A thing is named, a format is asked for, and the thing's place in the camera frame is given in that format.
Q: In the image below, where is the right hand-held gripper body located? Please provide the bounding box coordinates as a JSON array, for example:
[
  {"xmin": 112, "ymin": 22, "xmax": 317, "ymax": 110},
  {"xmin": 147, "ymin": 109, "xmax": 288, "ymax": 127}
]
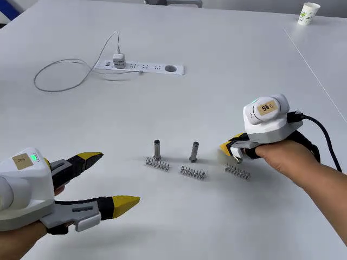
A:
[{"xmin": 242, "ymin": 93, "xmax": 304, "ymax": 144}]

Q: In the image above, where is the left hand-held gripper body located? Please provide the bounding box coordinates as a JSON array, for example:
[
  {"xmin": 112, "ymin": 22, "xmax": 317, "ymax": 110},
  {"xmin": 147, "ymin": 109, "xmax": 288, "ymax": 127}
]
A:
[{"xmin": 0, "ymin": 147, "xmax": 56, "ymax": 232}]

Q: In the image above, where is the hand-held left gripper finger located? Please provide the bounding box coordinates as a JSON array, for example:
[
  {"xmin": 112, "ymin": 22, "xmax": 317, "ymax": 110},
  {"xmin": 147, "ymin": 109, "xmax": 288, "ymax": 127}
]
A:
[
  {"xmin": 44, "ymin": 195, "xmax": 142, "ymax": 235},
  {"xmin": 43, "ymin": 152, "xmax": 105, "ymax": 191}
]

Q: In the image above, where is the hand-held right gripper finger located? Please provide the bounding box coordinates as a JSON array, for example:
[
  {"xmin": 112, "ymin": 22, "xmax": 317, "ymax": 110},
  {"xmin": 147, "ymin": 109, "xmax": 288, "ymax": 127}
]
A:
[
  {"xmin": 226, "ymin": 132, "xmax": 253, "ymax": 145},
  {"xmin": 219, "ymin": 140, "xmax": 258, "ymax": 161}
]

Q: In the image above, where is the metal coil spring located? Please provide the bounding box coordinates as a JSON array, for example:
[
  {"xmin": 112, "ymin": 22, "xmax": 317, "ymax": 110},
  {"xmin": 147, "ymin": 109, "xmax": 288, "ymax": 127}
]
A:
[
  {"xmin": 224, "ymin": 164, "xmax": 251, "ymax": 181},
  {"xmin": 179, "ymin": 165, "xmax": 209, "ymax": 181},
  {"xmin": 145, "ymin": 157, "xmax": 171, "ymax": 172}
]

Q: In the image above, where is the person's right forearm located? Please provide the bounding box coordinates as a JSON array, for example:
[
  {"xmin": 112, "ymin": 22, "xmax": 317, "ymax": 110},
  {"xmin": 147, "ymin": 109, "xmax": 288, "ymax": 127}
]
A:
[{"xmin": 302, "ymin": 161, "xmax": 347, "ymax": 246}]

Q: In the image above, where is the person's left forearm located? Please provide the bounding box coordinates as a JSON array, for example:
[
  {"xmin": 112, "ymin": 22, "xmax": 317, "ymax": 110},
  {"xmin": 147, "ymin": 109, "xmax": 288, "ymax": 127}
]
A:
[{"xmin": 0, "ymin": 243, "xmax": 25, "ymax": 260}]

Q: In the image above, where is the person's right hand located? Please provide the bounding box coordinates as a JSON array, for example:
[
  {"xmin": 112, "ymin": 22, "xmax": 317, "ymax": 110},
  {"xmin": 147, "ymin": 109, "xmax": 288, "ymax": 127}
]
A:
[{"xmin": 254, "ymin": 131, "xmax": 322, "ymax": 189}]

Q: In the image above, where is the person's left hand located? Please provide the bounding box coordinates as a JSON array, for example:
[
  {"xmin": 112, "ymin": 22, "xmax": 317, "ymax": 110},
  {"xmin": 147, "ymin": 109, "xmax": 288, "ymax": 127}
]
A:
[{"xmin": 0, "ymin": 185, "xmax": 66, "ymax": 260}]

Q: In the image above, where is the white charger plug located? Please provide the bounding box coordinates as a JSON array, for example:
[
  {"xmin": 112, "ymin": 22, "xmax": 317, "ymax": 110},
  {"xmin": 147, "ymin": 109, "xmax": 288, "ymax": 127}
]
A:
[{"xmin": 112, "ymin": 53, "xmax": 126, "ymax": 69}]

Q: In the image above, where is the white power strip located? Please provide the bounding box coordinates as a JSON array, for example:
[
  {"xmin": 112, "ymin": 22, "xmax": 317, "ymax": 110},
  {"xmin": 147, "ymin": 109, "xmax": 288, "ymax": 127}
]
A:
[{"xmin": 94, "ymin": 60, "xmax": 186, "ymax": 76}]

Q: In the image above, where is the paper cup with green print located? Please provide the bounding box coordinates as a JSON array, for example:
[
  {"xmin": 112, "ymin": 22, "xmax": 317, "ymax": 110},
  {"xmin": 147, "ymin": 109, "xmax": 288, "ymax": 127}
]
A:
[{"xmin": 297, "ymin": 2, "xmax": 322, "ymax": 27}]

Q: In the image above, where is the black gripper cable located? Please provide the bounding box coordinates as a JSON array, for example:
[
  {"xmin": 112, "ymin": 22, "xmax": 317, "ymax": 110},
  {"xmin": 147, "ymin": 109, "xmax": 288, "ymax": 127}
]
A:
[{"xmin": 286, "ymin": 109, "xmax": 344, "ymax": 174}]

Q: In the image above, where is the white charging cable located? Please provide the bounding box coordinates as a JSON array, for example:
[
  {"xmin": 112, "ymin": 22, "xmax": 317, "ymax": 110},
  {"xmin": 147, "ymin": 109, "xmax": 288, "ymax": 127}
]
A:
[{"xmin": 33, "ymin": 30, "xmax": 145, "ymax": 93}]

